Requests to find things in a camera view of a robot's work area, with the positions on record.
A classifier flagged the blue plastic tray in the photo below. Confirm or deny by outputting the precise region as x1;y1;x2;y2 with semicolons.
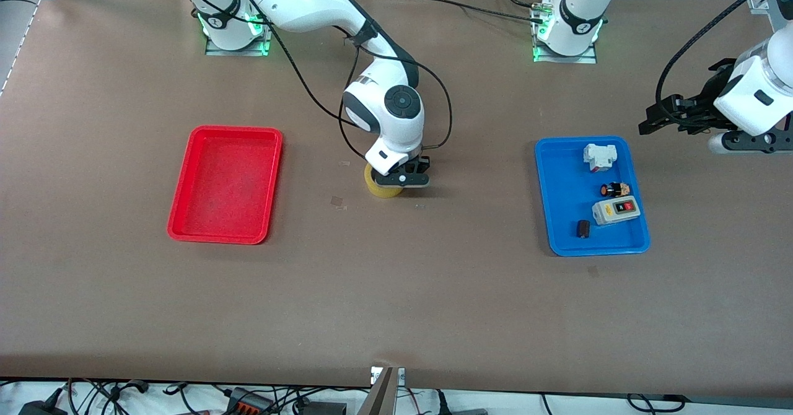
535;136;651;257

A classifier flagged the grey switch box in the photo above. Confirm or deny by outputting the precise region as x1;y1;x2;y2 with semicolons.
591;195;642;227

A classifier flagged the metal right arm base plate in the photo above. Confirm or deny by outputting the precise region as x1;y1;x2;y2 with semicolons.
205;0;274;57

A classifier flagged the black left camera bracket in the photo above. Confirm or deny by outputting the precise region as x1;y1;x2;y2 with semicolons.
721;128;793;154

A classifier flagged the yellow clear tape roll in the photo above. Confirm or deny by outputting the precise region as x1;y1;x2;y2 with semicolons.
364;164;405;199

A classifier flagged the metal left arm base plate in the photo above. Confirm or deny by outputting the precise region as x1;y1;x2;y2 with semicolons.
532;0;598;64

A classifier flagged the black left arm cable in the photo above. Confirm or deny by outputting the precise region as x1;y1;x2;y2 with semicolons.
655;0;784;115

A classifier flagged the black camera bracket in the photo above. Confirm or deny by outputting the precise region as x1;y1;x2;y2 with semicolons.
373;172;431;188
721;128;793;154

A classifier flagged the aluminium camera post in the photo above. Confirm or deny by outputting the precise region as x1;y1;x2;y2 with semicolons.
356;365;406;415

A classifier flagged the red plastic tray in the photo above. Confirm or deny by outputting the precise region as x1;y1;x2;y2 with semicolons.
167;125;284;245

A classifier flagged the black cable on table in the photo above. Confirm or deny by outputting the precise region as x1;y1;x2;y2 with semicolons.
426;0;547;23

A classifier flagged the white electrical connector block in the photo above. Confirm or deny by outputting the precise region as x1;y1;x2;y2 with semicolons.
583;142;619;173

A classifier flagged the black right camera bracket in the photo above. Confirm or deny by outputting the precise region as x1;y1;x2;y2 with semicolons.
373;172;431;188

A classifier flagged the orange black power adapter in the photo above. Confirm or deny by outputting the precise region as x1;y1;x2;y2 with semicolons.
226;388;274;415

